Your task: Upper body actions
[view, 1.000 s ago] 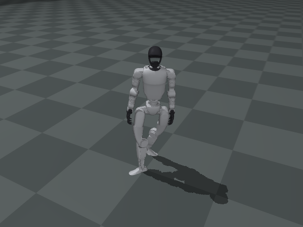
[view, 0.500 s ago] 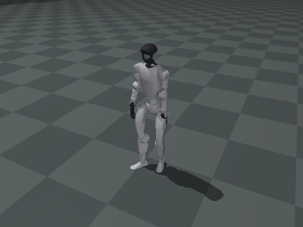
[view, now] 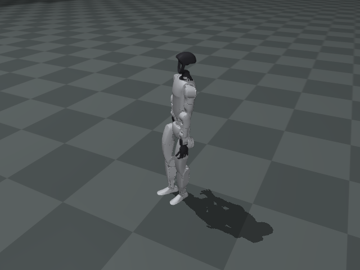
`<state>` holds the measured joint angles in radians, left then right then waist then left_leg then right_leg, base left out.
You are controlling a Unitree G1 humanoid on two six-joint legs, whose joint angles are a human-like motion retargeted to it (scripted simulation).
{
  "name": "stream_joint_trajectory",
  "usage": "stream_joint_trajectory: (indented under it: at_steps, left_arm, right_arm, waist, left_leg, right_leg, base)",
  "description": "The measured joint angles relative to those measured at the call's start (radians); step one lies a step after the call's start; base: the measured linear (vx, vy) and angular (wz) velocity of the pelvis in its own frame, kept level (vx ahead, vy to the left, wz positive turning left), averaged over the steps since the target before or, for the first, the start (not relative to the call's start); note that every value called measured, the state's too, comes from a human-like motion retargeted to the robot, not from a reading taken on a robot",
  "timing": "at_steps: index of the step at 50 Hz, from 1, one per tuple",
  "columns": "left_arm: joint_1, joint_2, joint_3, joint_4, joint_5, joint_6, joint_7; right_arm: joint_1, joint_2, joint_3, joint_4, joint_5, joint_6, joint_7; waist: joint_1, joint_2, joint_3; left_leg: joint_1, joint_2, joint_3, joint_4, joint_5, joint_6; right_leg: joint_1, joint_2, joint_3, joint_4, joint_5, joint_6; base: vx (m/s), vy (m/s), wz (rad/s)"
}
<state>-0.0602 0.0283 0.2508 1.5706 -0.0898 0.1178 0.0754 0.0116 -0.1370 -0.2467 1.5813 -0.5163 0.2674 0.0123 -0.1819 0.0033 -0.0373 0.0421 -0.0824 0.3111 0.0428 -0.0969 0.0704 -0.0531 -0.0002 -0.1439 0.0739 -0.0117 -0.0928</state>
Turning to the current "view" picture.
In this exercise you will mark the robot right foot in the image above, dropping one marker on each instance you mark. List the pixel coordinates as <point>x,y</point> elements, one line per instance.
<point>167,191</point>

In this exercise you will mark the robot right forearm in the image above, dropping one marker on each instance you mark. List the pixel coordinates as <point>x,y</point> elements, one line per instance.
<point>172,113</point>

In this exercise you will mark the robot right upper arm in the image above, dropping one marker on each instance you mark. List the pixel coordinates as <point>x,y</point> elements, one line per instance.
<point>171,98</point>

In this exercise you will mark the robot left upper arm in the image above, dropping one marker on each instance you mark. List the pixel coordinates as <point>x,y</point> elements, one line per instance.
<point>189,97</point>

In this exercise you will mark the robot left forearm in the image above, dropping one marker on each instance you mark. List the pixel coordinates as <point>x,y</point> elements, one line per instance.
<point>184,128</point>

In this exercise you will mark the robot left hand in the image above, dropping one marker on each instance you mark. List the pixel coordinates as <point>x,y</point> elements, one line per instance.
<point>183,150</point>

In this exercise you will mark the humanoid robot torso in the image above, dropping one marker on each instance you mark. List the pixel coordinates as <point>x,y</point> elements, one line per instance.
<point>178,102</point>

